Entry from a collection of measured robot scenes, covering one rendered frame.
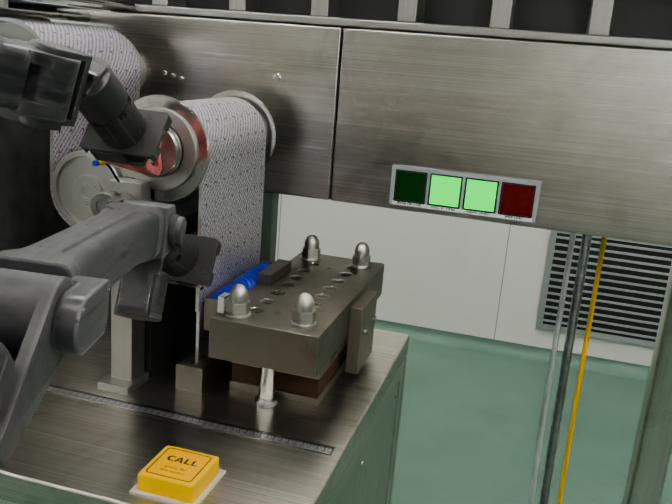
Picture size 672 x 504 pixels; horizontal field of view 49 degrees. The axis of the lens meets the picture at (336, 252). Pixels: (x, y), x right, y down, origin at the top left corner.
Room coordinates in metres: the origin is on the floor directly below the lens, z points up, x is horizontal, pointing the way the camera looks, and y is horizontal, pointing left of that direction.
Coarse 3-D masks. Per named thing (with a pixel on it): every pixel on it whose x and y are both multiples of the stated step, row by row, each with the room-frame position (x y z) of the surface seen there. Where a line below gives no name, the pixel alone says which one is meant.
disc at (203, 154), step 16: (160, 96) 1.02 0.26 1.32; (176, 112) 1.01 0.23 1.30; (192, 112) 1.01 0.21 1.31; (192, 128) 1.01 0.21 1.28; (208, 144) 1.00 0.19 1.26; (208, 160) 1.00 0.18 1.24; (128, 176) 1.03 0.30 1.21; (192, 176) 1.01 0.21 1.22; (160, 192) 1.02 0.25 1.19; (176, 192) 1.01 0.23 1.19
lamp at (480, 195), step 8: (472, 184) 1.23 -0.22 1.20; (480, 184) 1.22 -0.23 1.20; (488, 184) 1.22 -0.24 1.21; (496, 184) 1.22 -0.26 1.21; (472, 192) 1.23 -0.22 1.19; (480, 192) 1.22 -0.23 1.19; (488, 192) 1.22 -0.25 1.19; (472, 200) 1.22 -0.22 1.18; (480, 200) 1.22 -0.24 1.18; (488, 200) 1.22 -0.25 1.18; (472, 208) 1.22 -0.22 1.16; (480, 208) 1.22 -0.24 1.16; (488, 208) 1.22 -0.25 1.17
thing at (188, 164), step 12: (156, 108) 1.02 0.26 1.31; (180, 120) 1.01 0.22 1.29; (180, 132) 1.01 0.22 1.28; (192, 132) 1.01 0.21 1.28; (192, 144) 1.00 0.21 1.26; (192, 156) 1.00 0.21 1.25; (180, 168) 1.01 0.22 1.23; (192, 168) 1.00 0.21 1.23; (156, 180) 1.02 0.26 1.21; (168, 180) 1.01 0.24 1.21; (180, 180) 1.01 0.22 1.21
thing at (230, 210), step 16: (240, 176) 1.14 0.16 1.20; (256, 176) 1.20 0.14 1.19; (208, 192) 1.03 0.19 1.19; (224, 192) 1.08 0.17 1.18; (240, 192) 1.14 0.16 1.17; (256, 192) 1.20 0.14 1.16; (208, 208) 1.03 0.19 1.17; (224, 208) 1.08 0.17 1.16; (240, 208) 1.14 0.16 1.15; (256, 208) 1.21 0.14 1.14; (208, 224) 1.03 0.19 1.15; (224, 224) 1.09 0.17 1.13; (240, 224) 1.15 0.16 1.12; (256, 224) 1.21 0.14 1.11; (224, 240) 1.09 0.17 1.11; (240, 240) 1.15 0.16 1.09; (256, 240) 1.22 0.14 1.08; (224, 256) 1.09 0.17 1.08; (240, 256) 1.15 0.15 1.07; (256, 256) 1.22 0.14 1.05; (224, 272) 1.09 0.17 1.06; (240, 272) 1.15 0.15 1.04; (208, 288) 1.04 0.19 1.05
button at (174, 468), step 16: (176, 448) 0.79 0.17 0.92; (160, 464) 0.75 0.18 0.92; (176, 464) 0.76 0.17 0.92; (192, 464) 0.76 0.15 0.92; (208, 464) 0.76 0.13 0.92; (144, 480) 0.73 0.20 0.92; (160, 480) 0.72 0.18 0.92; (176, 480) 0.72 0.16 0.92; (192, 480) 0.73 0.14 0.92; (208, 480) 0.75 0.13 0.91; (176, 496) 0.72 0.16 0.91; (192, 496) 0.72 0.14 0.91
